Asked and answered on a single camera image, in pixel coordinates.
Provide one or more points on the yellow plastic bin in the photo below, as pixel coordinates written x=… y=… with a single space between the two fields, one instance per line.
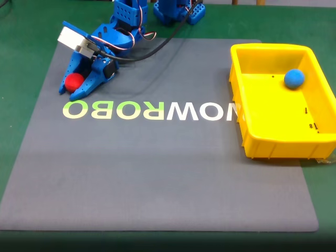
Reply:
x=273 y=110

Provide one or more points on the silver camera box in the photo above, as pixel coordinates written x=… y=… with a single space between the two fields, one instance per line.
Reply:
x=71 y=39

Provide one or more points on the blue ball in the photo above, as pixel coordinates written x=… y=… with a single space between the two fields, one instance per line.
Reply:
x=294 y=78

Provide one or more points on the clear plastic bag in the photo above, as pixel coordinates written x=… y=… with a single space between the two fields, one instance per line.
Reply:
x=325 y=160

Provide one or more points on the grey mat with lettering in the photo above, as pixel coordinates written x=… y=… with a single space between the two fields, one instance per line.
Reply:
x=157 y=170

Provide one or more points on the red ball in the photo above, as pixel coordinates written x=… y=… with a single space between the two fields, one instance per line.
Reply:
x=74 y=82

